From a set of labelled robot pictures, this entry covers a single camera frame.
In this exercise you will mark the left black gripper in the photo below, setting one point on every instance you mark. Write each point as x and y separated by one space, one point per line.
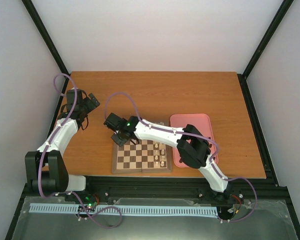
91 106

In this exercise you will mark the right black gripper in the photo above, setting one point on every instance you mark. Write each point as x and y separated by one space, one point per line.
119 142

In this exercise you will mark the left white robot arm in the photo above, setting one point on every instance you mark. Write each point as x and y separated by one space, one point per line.
45 167

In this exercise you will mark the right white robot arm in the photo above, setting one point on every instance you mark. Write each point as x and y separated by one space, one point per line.
193 148

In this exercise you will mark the wooden chess board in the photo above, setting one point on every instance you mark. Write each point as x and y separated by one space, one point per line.
141 158

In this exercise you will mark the pink plastic tray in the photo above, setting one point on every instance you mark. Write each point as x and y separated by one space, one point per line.
202 122

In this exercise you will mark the black aluminium frame rail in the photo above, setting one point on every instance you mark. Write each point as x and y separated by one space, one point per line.
106 187

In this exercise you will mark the light blue cable duct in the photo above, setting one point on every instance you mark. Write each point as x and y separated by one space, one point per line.
126 210

